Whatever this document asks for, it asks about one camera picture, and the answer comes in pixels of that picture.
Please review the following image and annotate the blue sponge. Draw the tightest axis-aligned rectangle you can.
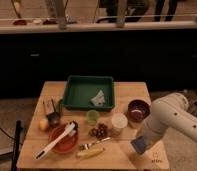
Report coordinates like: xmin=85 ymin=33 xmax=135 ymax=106
xmin=131 ymin=137 xmax=147 ymax=155

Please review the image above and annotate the small wooden block toy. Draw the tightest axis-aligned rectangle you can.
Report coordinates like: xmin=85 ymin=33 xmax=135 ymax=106
xmin=43 ymin=99 xmax=55 ymax=115

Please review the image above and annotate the bunch of dark grapes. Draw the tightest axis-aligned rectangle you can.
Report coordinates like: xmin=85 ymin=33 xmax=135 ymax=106
xmin=89 ymin=123 xmax=108 ymax=140

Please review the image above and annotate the orange plate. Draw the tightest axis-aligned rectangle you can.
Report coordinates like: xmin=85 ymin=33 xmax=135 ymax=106
xmin=49 ymin=124 xmax=78 ymax=154

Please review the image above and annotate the metal fork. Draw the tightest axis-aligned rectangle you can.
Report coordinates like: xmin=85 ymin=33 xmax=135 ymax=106
xmin=79 ymin=137 xmax=111 ymax=150

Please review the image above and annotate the white plastic cup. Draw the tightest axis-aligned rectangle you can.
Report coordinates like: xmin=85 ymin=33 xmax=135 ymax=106
xmin=111 ymin=113 xmax=128 ymax=135

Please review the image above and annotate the dark red bowl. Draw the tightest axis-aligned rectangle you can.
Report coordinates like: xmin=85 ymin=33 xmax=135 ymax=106
xmin=127 ymin=99 xmax=150 ymax=123

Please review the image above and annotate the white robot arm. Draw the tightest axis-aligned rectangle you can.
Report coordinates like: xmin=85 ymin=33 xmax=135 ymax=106
xmin=131 ymin=93 xmax=197 ymax=154

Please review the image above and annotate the black stand left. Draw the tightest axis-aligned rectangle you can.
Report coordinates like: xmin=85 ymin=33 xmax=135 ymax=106
xmin=11 ymin=120 xmax=22 ymax=171

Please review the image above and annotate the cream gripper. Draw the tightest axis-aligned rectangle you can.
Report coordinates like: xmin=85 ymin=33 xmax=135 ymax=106
xmin=136 ymin=122 xmax=163 ymax=150

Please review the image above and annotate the metal measuring cup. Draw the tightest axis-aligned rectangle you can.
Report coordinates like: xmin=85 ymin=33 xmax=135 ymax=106
xmin=47 ymin=112 xmax=60 ymax=127

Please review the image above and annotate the green plastic tray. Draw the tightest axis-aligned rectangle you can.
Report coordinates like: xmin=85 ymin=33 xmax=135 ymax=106
xmin=62 ymin=75 xmax=115 ymax=111

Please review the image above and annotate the yellow corn cob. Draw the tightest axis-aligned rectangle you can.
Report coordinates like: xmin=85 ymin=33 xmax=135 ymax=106
xmin=77 ymin=148 xmax=104 ymax=159

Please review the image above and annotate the crumpled white paper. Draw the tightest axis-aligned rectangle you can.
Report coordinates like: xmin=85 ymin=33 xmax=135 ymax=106
xmin=90 ymin=90 xmax=105 ymax=106

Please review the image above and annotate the white spatula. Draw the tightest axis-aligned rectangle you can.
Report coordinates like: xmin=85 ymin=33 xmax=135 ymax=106
xmin=35 ymin=121 xmax=76 ymax=160

